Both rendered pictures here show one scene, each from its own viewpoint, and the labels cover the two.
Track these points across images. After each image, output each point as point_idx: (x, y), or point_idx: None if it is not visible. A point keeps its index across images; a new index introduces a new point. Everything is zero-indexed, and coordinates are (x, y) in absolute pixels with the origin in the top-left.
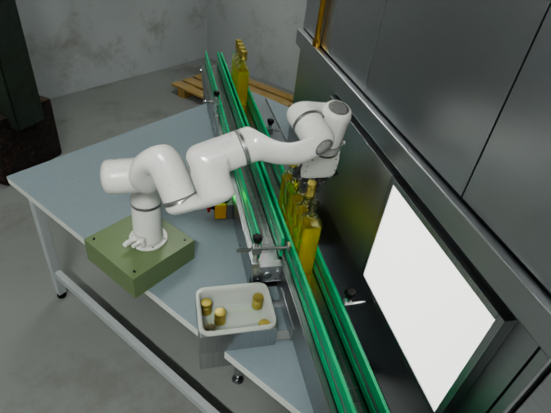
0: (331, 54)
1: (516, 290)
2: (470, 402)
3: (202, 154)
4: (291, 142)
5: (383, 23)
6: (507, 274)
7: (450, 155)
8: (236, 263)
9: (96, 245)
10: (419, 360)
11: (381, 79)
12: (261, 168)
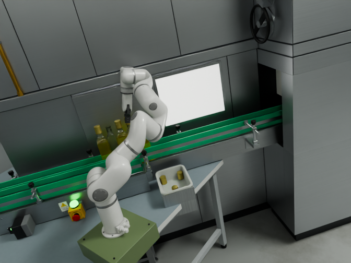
0: (44, 86)
1: (216, 51)
2: (225, 95)
3: (154, 94)
4: (150, 75)
5: (88, 40)
6: (211, 51)
7: (167, 49)
8: (129, 200)
9: (121, 254)
10: (209, 108)
11: (107, 60)
12: None
